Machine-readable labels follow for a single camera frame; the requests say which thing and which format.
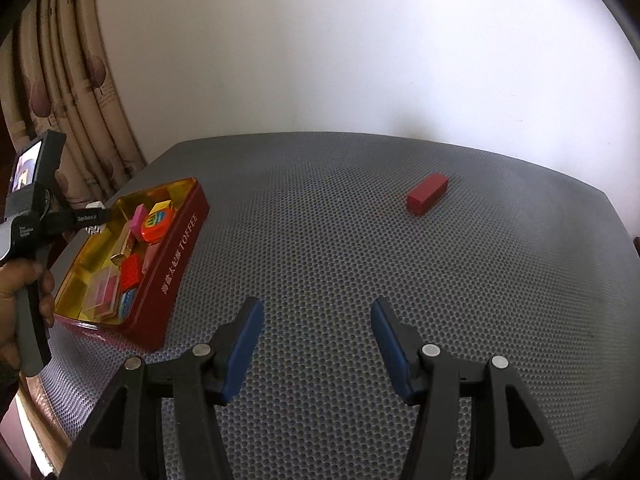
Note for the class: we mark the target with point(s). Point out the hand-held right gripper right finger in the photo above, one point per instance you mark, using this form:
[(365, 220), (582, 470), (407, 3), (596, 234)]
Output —
[(392, 347)]

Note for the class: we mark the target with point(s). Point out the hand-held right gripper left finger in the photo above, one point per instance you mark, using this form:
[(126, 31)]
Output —
[(242, 345)]

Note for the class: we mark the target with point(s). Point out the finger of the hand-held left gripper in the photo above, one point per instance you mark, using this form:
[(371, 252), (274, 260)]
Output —
[(90, 217)]

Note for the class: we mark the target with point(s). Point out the clear case with red insert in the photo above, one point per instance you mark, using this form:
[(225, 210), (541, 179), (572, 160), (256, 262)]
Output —
[(102, 294)]

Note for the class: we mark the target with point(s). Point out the red candy tin box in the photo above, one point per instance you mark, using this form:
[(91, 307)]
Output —
[(172, 270)]

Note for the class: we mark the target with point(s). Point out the red rectangular block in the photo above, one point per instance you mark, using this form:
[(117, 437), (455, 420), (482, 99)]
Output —
[(426, 194)]

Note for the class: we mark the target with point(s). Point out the person's left hand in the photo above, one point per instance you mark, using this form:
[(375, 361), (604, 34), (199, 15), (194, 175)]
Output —
[(7, 315)]

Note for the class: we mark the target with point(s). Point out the pink eraser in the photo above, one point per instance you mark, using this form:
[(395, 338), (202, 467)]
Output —
[(139, 219)]

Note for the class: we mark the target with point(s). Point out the red textured block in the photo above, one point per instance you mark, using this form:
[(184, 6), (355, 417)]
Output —
[(133, 270)]

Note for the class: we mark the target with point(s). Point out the pale pink block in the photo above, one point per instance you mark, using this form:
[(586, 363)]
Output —
[(152, 259)]

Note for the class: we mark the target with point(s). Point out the grey mesh mat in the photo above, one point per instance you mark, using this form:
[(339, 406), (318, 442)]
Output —
[(400, 270)]

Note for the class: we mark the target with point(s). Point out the beige patterned curtain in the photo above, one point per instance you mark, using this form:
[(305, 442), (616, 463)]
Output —
[(75, 70)]

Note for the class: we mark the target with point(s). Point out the dark wooden furniture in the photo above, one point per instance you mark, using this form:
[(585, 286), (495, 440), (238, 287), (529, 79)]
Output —
[(636, 247)]

